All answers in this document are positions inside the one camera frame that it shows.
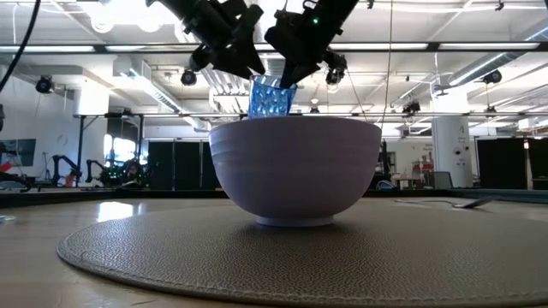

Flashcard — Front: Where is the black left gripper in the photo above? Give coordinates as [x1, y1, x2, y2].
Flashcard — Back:
[183, 0, 267, 80]

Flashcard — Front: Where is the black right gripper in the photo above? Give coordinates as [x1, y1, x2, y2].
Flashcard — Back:
[264, 0, 348, 89]

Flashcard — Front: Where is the blue faceted plastic tumbler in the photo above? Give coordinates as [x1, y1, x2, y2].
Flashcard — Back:
[247, 74, 299, 120]

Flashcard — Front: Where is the lilac plastic bowl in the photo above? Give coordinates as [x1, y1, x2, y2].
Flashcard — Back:
[208, 115, 383, 228]

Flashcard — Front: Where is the dark metal fork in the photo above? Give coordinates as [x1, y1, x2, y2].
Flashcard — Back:
[394, 195, 497, 210]

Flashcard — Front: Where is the black ceiling spotlight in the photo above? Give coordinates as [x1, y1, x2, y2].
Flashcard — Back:
[35, 74, 57, 95]
[482, 68, 503, 86]
[180, 69, 199, 87]
[325, 68, 346, 86]

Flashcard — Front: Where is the white round column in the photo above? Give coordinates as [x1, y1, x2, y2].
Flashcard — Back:
[431, 115, 474, 189]

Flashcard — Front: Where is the round beige leather placemat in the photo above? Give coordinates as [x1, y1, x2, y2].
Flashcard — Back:
[57, 204, 548, 308]

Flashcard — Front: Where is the thin hanging cable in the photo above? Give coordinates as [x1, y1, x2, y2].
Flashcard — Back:
[379, 0, 394, 132]

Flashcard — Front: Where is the black aluminium table frame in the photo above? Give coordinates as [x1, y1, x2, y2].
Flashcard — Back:
[0, 187, 548, 210]

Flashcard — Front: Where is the silver ventilation duct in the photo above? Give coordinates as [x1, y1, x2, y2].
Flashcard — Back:
[448, 16, 548, 87]

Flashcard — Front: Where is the thick black hanging cable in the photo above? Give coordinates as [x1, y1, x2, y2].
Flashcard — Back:
[0, 0, 43, 94]

